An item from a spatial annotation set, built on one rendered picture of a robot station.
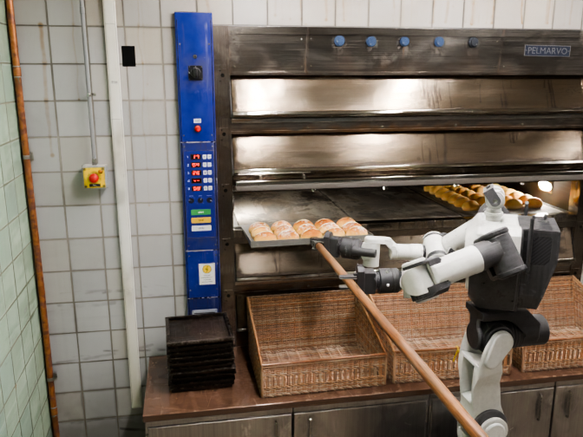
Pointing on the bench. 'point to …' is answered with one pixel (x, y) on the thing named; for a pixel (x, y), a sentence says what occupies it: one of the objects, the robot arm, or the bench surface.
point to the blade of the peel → (286, 239)
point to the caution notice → (206, 271)
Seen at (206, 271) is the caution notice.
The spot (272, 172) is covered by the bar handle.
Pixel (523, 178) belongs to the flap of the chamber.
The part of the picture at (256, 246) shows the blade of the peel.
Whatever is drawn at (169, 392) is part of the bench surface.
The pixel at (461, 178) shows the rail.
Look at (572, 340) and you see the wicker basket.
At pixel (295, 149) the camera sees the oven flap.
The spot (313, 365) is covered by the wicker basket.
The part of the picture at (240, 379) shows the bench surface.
